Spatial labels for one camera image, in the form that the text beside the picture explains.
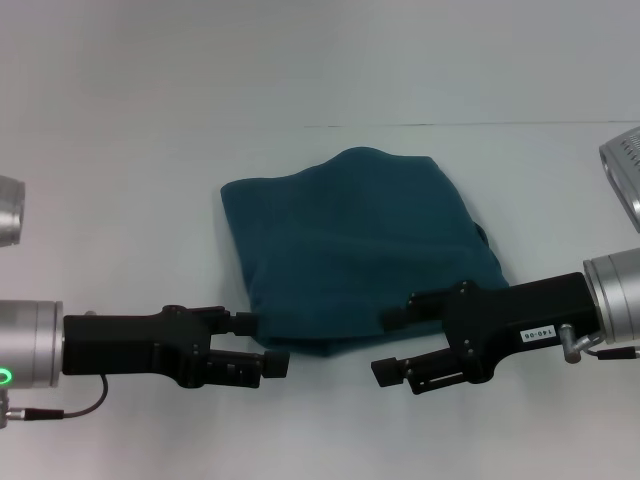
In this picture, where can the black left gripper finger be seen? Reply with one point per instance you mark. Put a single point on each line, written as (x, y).
(276, 363)
(247, 322)

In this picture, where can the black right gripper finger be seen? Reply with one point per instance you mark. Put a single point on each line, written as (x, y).
(400, 319)
(387, 372)

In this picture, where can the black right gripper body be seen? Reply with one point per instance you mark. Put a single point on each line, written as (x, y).
(520, 320)

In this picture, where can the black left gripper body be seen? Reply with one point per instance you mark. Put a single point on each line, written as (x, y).
(130, 345)

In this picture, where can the teal blue shirt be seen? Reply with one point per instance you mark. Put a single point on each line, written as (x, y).
(350, 250)

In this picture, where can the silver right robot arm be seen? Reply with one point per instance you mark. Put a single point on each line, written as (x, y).
(617, 295)

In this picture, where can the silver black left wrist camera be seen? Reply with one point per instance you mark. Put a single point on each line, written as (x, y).
(11, 210)

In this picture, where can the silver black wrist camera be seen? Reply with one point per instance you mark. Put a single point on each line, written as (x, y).
(11, 210)
(622, 170)

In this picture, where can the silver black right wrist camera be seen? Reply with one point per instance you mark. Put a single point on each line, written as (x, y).
(622, 170)

